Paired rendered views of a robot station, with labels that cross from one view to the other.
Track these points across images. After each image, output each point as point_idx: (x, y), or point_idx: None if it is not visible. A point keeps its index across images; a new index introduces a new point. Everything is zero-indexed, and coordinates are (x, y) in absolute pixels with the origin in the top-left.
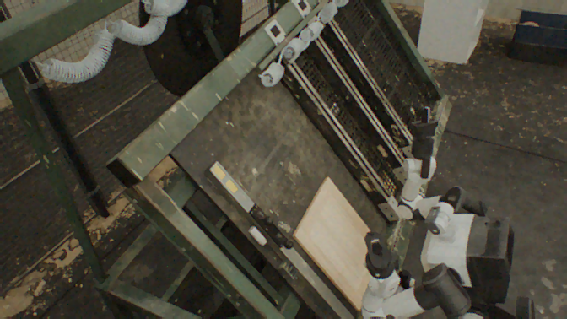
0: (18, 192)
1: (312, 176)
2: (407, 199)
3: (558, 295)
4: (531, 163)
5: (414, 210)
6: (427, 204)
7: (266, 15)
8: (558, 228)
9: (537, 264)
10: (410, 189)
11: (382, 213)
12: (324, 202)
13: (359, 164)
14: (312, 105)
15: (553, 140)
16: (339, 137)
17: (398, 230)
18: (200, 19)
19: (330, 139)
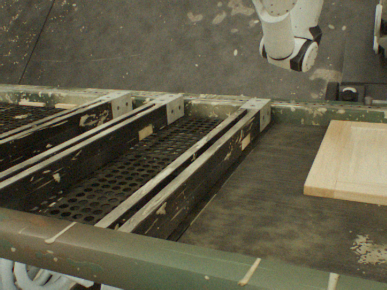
0: None
1: (333, 213)
2: (294, 45)
3: (232, 8)
4: (52, 41)
5: (312, 34)
6: (310, 6)
7: None
8: (144, 12)
9: (197, 28)
10: (291, 28)
11: (267, 128)
12: (373, 183)
13: (230, 140)
14: (149, 227)
15: (16, 22)
16: (201, 167)
17: (289, 103)
18: None
19: (200, 194)
